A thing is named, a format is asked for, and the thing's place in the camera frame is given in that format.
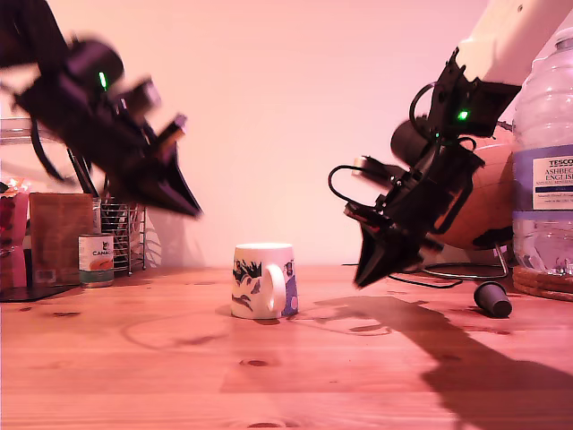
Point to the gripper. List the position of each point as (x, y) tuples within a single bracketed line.
[(416, 206), (130, 148)]

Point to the dark coffee capsule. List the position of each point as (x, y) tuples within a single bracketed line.
[(493, 301)]

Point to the white mug with blue print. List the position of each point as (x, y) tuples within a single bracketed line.
[(255, 282)]

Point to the black chopstick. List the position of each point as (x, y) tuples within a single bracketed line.
[(89, 177), (82, 174)]

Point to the small tin can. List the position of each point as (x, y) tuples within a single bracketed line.
[(96, 262)]

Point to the metal globe stand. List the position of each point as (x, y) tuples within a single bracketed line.
[(503, 260)]

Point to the brown cardboard box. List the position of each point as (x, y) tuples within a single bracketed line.
[(60, 237)]

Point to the cork globe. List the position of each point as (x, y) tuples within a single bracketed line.
[(492, 197)]

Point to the glass jar with metal lid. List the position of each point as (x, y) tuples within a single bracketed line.
[(18, 148)]

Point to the pink packet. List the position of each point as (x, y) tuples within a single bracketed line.
[(11, 233)]

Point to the black flat stand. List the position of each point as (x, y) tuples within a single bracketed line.
[(29, 293)]

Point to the large plastic water bottle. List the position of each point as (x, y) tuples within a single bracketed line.
[(546, 134)]

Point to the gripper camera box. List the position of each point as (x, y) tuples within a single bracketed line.
[(143, 96), (371, 168)]

